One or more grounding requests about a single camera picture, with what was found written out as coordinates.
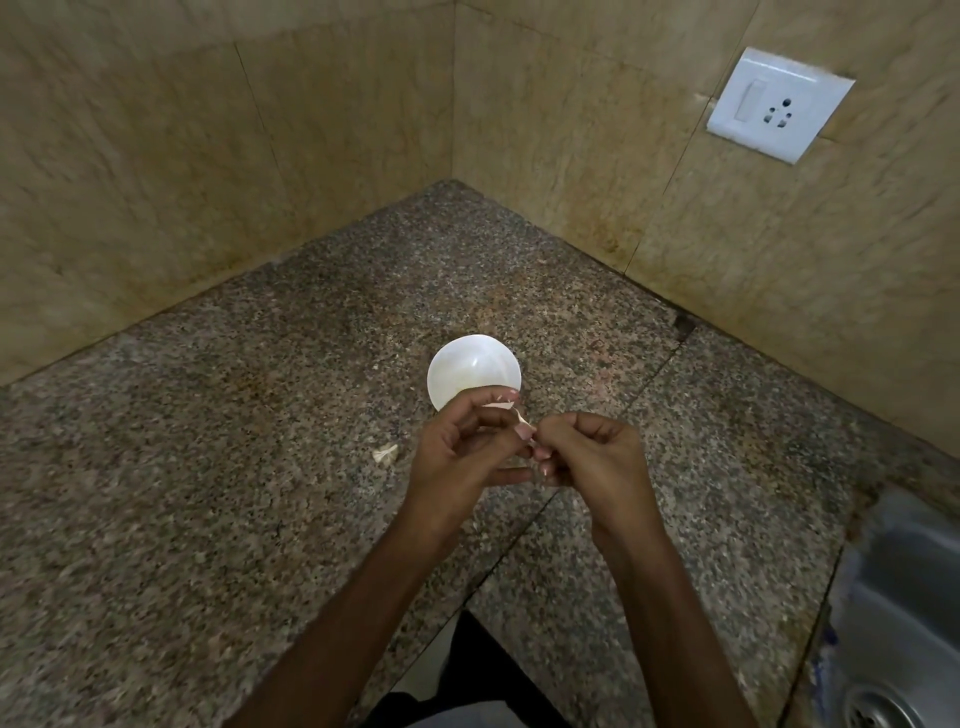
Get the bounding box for person's right forearm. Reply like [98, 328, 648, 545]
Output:
[591, 525, 760, 728]

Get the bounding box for person's right hand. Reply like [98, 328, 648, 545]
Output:
[528, 411, 666, 550]

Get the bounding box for garlic clove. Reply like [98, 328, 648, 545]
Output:
[486, 401, 539, 451]

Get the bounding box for white bowl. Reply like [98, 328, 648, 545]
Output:
[426, 334, 523, 414]

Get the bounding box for stainless steel sink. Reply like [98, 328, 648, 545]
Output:
[780, 483, 960, 728]

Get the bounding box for person's left hand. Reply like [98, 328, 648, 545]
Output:
[403, 386, 537, 540]

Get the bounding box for person's black trousers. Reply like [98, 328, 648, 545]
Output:
[360, 609, 573, 728]

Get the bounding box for white wall switch socket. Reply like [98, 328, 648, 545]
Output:
[705, 46, 857, 166]

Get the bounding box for person's left forearm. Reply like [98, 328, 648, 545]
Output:
[225, 517, 481, 728]

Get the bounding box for round sink drain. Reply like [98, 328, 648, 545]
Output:
[842, 681, 928, 728]

